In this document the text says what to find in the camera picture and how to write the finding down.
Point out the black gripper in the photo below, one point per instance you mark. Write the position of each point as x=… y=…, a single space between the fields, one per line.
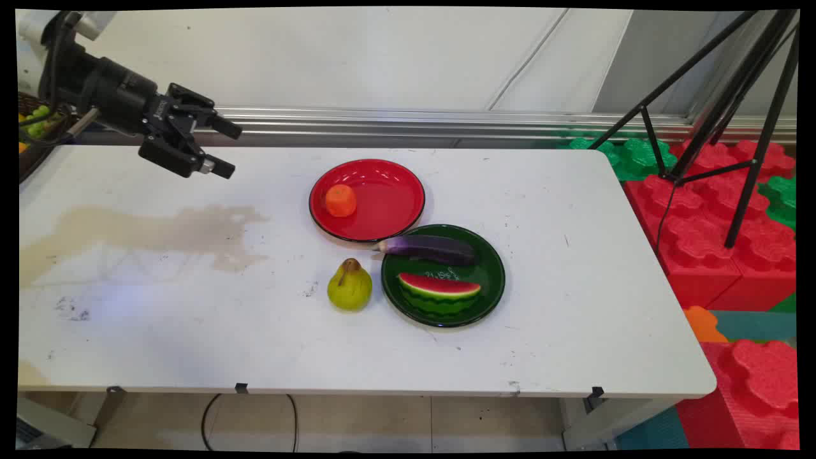
x=111 y=92

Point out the purple toy eggplant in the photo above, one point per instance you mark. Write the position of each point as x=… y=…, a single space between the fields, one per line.
x=433 y=248

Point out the green toy grapes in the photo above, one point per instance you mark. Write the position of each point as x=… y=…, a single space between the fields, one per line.
x=37 y=122

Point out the wicker basket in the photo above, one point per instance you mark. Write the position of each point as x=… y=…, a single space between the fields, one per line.
x=32 y=156

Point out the orange toy fruit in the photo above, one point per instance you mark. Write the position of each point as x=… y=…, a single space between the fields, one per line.
x=340 y=200

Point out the red round plate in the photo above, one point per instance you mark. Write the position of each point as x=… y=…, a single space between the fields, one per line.
x=382 y=201

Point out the yellow-green toy pear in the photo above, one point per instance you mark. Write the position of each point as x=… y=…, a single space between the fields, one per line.
x=349 y=288

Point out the toy watermelon slice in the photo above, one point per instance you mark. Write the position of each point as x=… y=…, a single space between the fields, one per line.
x=438 y=294

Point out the grey table leg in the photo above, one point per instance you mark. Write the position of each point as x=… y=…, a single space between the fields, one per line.
x=51 y=424
x=605 y=424

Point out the dark green round plate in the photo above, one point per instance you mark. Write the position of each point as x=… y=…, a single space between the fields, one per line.
x=491 y=280

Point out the green foam block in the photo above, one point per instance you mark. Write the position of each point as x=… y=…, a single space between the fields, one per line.
x=783 y=201
x=631 y=156

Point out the large red foam block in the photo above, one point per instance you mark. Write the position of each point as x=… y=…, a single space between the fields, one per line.
x=707 y=229

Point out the orange foam piece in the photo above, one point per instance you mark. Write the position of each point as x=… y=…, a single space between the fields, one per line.
x=702 y=324

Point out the teal foam mat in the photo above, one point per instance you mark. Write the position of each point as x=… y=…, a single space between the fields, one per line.
x=758 y=325
x=653 y=433

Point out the aluminium wall rail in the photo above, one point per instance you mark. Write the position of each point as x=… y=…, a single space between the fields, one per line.
x=446 y=121

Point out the black camera tripod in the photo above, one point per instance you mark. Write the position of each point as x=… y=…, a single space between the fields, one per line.
x=746 y=83

